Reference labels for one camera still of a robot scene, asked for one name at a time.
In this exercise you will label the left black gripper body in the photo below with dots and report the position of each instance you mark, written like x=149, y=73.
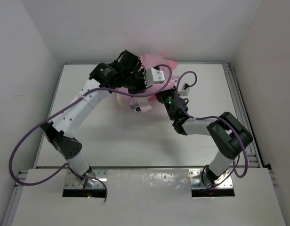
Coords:
x=135, y=83

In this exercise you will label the pink pillowcase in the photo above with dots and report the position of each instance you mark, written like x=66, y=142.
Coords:
x=159, y=63

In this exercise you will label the cream pillow with bear print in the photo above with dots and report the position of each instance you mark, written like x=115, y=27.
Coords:
x=135, y=103

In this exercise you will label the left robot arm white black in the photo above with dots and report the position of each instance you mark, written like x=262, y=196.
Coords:
x=126, y=71

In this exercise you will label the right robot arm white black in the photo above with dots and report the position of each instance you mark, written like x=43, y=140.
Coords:
x=230, y=138

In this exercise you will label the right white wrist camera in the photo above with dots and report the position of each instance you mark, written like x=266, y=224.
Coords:
x=184, y=90

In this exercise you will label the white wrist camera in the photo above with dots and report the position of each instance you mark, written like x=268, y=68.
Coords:
x=184, y=90
x=154, y=77

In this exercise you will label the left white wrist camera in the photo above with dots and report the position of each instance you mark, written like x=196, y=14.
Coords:
x=154, y=77

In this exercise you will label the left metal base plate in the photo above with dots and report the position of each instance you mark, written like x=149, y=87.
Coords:
x=94, y=181

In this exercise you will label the aluminium table frame rail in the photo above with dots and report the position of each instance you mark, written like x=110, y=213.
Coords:
x=253, y=152

